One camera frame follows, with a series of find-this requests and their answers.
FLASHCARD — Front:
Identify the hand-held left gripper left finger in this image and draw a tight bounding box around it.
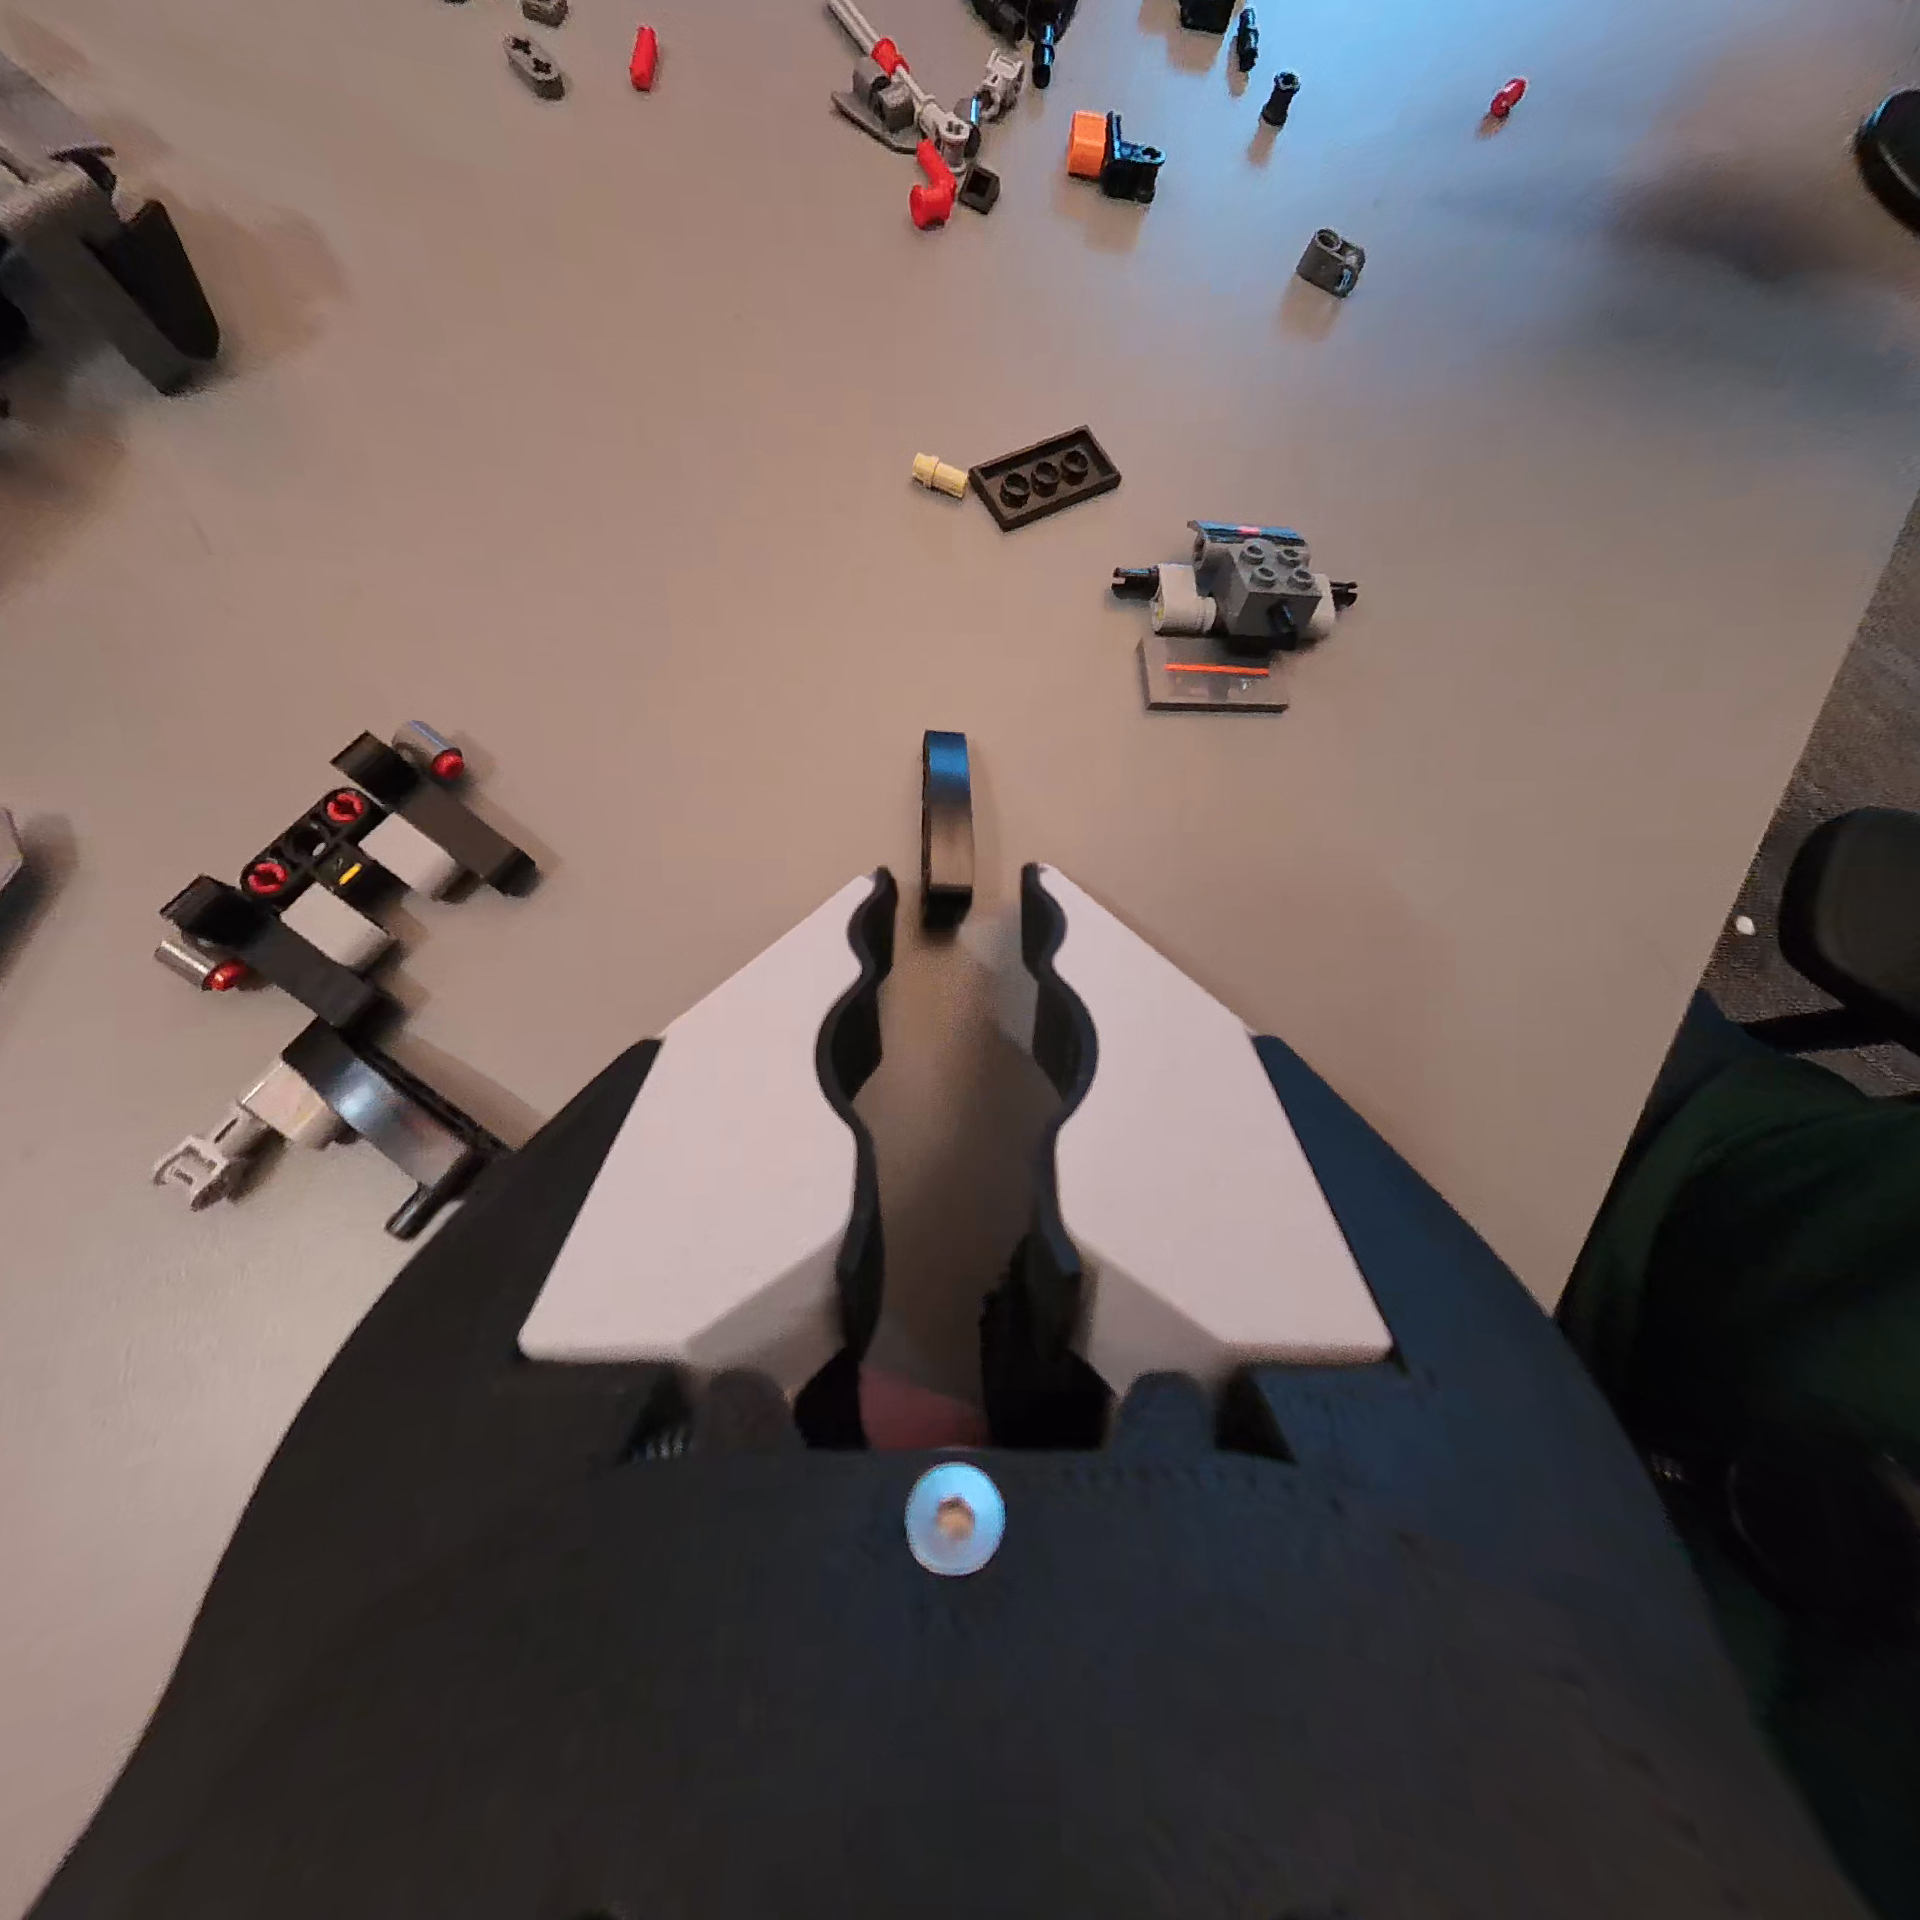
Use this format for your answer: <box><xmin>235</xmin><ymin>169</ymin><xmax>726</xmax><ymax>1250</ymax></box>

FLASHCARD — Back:
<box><xmin>517</xmin><ymin>869</ymin><xmax>897</xmax><ymax>1390</ymax></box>

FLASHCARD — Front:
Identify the black grey red lego assembly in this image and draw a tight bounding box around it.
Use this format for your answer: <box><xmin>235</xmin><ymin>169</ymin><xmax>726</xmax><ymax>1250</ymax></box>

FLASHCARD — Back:
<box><xmin>154</xmin><ymin>716</ymin><xmax>541</xmax><ymax>1029</ymax></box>

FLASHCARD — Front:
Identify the black curved lego piece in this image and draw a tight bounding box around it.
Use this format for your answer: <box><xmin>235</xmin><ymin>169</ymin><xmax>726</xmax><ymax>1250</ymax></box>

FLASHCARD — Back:
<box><xmin>921</xmin><ymin>730</ymin><xmax>977</xmax><ymax>925</ymax></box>

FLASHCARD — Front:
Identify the black office chair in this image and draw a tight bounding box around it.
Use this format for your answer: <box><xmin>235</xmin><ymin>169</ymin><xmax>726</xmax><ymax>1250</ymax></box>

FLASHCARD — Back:
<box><xmin>1740</xmin><ymin>809</ymin><xmax>1920</xmax><ymax>1061</ymax></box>
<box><xmin>1559</xmin><ymin>989</ymin><xmax>1920</xmax><ymax>1920</ymax></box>

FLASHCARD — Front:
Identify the grey lego block assembly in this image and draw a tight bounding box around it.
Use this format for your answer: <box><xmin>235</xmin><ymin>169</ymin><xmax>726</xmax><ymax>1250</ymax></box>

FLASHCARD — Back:
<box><xmin>1114</xmin><ymin>522</ymin><xmax>1361</xmax><ymax>658</ymax></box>

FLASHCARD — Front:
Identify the grey black lego axle assembly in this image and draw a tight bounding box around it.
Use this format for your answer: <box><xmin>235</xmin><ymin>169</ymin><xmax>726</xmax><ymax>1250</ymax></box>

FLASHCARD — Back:
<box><xmin>152</xmin><ymin>1019</ymin><xmax>517</xmax><ymax>1243</ymax></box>

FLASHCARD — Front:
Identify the black lego plate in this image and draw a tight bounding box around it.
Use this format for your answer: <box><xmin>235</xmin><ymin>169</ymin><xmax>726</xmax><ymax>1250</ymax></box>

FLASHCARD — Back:
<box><xmin>970</xmin><ymin>426</ymin><xmax>1124</xmax><ymax>531</ymax></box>

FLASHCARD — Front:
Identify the black round chair part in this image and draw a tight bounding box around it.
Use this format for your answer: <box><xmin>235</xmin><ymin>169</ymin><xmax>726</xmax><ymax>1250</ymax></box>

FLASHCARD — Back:
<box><xmin>1857</xmin><ymin>86</ymin><xmax>1920</xmax><ymax>238</ymax></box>

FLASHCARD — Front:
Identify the dark tile with red stripe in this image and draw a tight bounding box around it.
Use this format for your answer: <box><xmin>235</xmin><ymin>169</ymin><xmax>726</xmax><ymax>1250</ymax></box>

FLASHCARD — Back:
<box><xmin>1141</xmin><ymin>639</ymin><xmax>1293</xmax><ymax>716</ymax></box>

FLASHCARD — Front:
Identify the cluster of black lego pins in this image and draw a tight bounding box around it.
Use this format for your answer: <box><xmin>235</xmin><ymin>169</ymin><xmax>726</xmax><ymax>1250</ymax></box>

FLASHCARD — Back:
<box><xmin>967</xmin><ymin>0</ymin><xmax>1076</xmax><ymax>86</ymax></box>

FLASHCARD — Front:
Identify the large grey lego model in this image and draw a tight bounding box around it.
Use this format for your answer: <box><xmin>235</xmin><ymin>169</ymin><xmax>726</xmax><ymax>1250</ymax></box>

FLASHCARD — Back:
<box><xmin>0</xmin><ymin>55</ymin><xmax>221</xmax><ymax>400</ymax></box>

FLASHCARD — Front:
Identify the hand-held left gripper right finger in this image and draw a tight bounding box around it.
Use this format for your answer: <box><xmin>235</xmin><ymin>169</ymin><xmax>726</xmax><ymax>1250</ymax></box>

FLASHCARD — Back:
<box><xmin>1019</xmin><ymin>859</ymin><xmax>1398</xmax><ymax>1390</ymax></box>

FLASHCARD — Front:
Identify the orange and black lego piece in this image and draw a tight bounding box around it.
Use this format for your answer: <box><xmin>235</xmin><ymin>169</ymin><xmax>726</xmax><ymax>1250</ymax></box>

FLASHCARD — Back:
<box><xmin>1066</xmin><ymin>110</ymin><xmax>1171</xmax><ymax>209</ymax></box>

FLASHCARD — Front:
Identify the grey red lego rod assembly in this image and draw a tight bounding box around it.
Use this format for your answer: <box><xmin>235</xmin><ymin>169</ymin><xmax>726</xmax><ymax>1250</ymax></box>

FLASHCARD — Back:
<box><xmin>831</xmin><ymin>0</ymin><xmax>1031</xmax><ymax>163</ymax></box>

